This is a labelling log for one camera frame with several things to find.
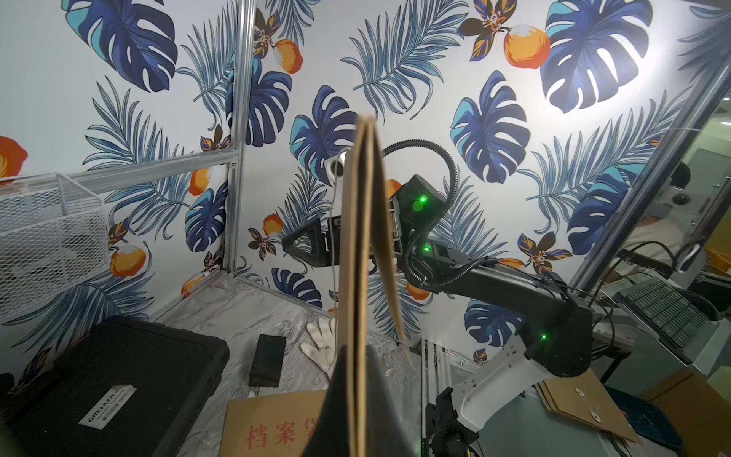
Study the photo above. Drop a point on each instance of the brown file bag stack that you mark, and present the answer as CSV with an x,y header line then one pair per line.
x,y
271,425

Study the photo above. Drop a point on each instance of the grey keyboard outside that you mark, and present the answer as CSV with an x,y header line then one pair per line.
x,y
684,321

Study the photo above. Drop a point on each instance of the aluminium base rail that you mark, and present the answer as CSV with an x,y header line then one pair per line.
x,y
441,369

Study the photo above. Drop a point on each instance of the clear wall shelf basket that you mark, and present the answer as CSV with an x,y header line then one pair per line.
x,y
54,235

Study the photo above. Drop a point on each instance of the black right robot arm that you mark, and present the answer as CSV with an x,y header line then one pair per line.
x,y
553,338

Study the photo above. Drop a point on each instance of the white work glove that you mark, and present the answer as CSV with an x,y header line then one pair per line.
x,y
322,349

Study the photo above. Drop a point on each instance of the spare file bags outside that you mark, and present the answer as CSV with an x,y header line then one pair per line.
x,y
585,400

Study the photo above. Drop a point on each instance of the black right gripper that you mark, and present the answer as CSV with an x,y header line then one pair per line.
x,y
318,248

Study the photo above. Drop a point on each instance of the small black box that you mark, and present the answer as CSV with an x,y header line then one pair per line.
x,y
267,363

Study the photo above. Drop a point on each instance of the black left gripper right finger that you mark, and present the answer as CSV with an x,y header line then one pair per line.
x,y
385,436

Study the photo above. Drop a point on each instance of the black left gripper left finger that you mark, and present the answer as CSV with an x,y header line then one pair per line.
x,y
330,437

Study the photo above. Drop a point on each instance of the black plastic tool case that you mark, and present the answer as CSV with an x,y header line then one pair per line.
x,y
129,388

